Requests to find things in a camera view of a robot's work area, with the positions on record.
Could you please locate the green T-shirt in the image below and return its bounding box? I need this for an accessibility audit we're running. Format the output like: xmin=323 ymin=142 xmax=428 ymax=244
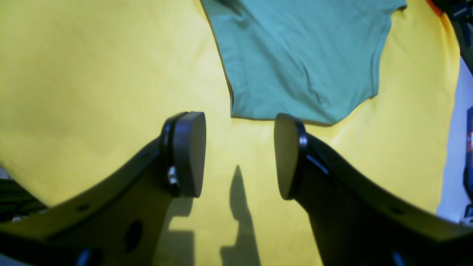
xmin=201 ymin=0 xmax=407 ymax=125

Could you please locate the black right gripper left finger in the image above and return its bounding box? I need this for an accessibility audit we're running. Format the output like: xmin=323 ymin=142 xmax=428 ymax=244
xmin=1 ymin=112 xmax=206 ymax=266

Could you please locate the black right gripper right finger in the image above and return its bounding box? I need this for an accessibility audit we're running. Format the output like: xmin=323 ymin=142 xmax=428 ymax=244
xmin=274 ymin=113 xmax=472 ymax=266

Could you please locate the yellow table cloth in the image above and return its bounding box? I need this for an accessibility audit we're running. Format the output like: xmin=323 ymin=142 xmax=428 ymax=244
xmin=1 ymin=0 xmax=460 ymax=266

